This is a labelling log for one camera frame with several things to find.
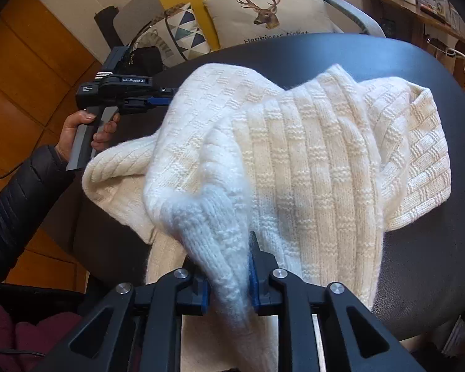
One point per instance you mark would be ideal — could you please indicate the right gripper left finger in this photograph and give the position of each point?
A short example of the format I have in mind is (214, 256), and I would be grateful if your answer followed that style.
(133, 328)

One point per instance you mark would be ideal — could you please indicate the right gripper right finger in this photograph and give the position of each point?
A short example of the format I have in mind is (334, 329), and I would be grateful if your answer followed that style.
(321, 328)

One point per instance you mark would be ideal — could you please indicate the white knitted sweater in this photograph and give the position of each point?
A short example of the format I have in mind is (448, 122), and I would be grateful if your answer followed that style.
(318, 173)

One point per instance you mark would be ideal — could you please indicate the black jacket left forearm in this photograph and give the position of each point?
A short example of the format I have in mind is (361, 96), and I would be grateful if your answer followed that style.
(26, 201)

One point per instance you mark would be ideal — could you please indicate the person's left hand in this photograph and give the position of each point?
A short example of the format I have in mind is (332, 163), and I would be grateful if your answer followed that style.
(100, 139)

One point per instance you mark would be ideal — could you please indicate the black handbag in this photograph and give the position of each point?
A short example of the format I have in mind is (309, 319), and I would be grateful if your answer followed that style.
(146, 62)

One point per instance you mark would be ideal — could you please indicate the black rolled mat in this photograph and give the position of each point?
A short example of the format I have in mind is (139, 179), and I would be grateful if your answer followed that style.
(104, 20)

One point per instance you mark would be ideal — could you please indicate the triangle pattern cushion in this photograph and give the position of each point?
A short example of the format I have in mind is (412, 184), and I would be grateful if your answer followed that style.
(176, 35)

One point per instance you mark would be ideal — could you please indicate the deer print cushion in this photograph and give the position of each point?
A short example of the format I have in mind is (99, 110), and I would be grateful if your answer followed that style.
(238, 22)

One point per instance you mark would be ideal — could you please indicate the wooden side shelf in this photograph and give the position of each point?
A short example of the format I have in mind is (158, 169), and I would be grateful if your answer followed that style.
(429, 24)

